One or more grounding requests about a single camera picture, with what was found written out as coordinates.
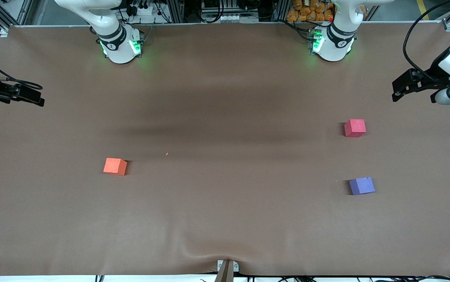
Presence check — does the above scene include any orange foam block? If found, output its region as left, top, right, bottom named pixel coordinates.
left=103, top=157, right=128, bottom=176

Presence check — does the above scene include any red foam block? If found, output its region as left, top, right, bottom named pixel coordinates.
left=344, top=119, right=366, bottom=138

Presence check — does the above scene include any yellow floor tape strip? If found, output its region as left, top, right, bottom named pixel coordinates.
left=416, top=0, right=431, bottom=21

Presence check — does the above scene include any purple foam block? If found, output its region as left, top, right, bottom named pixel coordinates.
left=349, top=177, right=376, bottom=195

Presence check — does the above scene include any pile of orange bags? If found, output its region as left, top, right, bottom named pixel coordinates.
left=286, top=0, right=334, bottom=22

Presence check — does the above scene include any white terminal block row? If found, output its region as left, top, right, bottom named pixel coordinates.
left=205, top=13, right=259, bottom=24

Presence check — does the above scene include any brown table cover mat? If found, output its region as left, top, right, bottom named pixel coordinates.
left=0, top=22, right=450, bottom=277

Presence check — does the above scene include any metal table edge clamp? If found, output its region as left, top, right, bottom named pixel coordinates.
left=215, top=259, right=239, bottom=282

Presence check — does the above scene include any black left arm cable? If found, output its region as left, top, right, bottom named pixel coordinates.
left=403, top=0, right=450, bottom=81

